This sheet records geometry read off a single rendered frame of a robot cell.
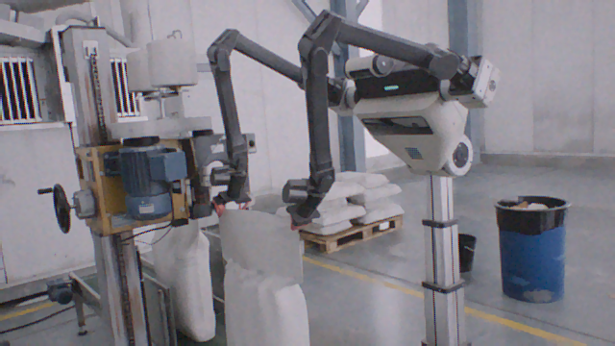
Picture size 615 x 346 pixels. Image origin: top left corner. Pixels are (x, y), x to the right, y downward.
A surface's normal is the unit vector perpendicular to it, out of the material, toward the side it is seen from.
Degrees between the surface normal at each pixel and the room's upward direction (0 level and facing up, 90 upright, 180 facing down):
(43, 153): 90
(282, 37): 90
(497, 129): 90
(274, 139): 90
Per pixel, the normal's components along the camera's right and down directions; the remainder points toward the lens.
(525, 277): -0.55, 0.21
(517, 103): -0.77, 0.15
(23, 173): 0.64, 0.07
